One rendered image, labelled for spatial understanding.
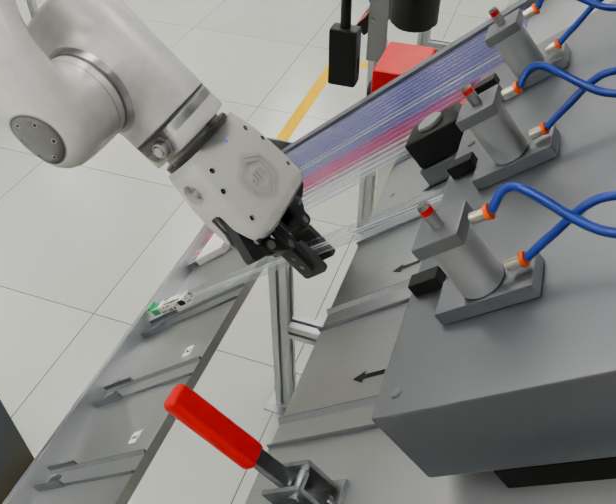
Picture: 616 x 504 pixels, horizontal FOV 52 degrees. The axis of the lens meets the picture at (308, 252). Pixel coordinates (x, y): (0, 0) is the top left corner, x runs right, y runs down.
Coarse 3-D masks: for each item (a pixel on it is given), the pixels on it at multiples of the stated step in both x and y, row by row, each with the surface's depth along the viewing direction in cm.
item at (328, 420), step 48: (576, 0) 68; (384, 192) 64; (384, 240) 56; (384, 288) 49; (336, 336) 49; (384, 336) 45; (336, 384) 44; (288, 432) 44; (336, 432) 40; (384, 480) 34; (432, 480) 32; (480, 480) 30
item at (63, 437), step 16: (192, 256) 93; (176, 272) 90; (160, 288) 87; (176, 288) 89; (144, 320) 84; (128, 336) 81; (112, 352) 80; (128, 352) 81; (112, 368) 78; (96, 384) 76; (80, 400) 74; (96, 400) 76; (80, 416) 74; (64, 432) 72; (48, 448) 70; (64, 448) 71; (32, 464) 69; (48, 464) 69; (32, 480) 68; (16, 496) 66; (32, 496) 67
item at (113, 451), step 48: (192, 288) 85; (240, 288) 72; (144, 336) 83; (192, 336) 71; (144, 384) 70; (192, 384) 63; (96, 432) 69; (144, 432) 61; (48, 480) 68; (96, 480) 60
